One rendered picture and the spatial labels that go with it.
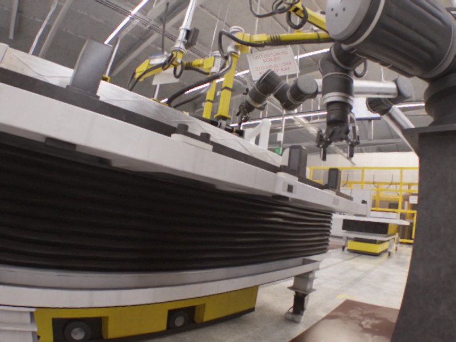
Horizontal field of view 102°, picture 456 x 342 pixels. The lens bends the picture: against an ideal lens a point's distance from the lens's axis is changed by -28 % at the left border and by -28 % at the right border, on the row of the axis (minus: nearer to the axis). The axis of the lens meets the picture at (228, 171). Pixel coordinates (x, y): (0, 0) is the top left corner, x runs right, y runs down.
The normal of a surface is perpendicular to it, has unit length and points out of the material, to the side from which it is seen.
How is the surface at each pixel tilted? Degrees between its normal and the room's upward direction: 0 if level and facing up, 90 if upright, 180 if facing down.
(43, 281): 90
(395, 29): 153
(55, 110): 90
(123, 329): 90
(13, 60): 90
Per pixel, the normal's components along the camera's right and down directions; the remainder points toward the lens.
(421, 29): -0.02, 0.63
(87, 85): 0.71, 0.01
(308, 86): 0.14, -0.11
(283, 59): -0.12, -0.15
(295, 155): -0.69, -0.20
